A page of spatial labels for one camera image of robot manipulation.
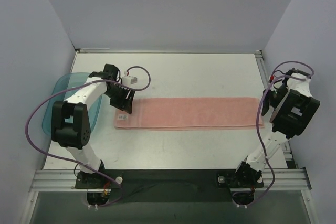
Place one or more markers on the teal translucent plastic tray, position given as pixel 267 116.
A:
pixel 59 110

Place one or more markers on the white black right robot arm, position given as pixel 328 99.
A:
pixel 294 107

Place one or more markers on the silver aluminium back rail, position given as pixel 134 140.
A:
pixel 92 50

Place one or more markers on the pink terry towel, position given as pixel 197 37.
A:
pixel 173 114

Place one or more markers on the silver aluminium rail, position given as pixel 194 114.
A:
pixel 92 50
pixel 259 159
pixel 67 180

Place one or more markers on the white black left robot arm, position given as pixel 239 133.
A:
pixel 75 138

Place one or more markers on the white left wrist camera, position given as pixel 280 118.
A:
pixel 129 80

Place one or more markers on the silver aluminium front rail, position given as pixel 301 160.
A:
pixel 67 180

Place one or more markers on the silver aluminium right rail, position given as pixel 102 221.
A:
pixel 259 159

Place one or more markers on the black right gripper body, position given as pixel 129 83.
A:
pixel 266 102

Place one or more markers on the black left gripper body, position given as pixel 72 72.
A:
pixel 123 99

